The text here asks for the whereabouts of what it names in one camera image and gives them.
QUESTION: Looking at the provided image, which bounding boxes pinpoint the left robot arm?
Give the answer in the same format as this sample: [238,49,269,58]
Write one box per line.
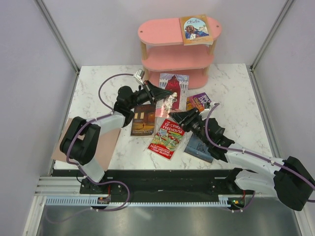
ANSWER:
[60,81,173,193]

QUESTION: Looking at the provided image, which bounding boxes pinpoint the Roald Dahl Charlie book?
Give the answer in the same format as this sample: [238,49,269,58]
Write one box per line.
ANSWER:
[186,92,212,112]

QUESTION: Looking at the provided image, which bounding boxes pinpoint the pink three-tier shelf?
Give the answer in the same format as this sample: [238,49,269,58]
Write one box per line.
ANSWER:
[138,17,222,89]

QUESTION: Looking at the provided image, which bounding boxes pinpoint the red 13-Storey Treehouse book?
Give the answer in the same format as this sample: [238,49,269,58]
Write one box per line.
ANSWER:
[148,119,185,160]

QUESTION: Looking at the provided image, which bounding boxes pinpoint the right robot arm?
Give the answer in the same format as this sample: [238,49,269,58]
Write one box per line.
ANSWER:
[170,108,315,211]

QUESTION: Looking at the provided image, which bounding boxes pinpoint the white slotted cable duct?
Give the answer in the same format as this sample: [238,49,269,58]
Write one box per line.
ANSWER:
[45,196,245,207]

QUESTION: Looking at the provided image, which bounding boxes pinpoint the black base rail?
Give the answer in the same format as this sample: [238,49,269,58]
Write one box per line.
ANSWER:
[80,170,253,202]

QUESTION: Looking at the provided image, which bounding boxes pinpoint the brown Edward Tulane book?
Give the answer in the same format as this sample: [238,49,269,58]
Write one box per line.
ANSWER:
[130,104,156,137]

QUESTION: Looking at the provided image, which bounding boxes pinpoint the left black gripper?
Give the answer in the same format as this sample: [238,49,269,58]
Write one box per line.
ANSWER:
[128,80,173,110]

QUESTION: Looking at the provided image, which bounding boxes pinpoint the pink paper file sheet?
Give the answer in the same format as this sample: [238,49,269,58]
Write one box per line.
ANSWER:
[51,118,120,171]

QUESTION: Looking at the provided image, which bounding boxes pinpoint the pink Hamlet book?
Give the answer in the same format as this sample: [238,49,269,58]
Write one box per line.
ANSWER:
[155,73,189,118]

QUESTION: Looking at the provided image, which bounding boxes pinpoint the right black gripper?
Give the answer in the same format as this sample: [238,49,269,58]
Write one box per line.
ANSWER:
[169,107,210,146]

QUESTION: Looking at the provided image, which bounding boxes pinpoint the blue Nineteen Eighty-Four book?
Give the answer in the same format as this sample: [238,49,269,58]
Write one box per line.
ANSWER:
[184,134,214,163]

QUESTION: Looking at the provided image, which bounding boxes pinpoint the Othello book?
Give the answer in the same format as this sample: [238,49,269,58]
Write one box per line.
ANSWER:
[179,14,214,46]

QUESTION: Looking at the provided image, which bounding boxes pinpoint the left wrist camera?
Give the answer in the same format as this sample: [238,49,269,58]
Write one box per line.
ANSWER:
[133,69,145,85]

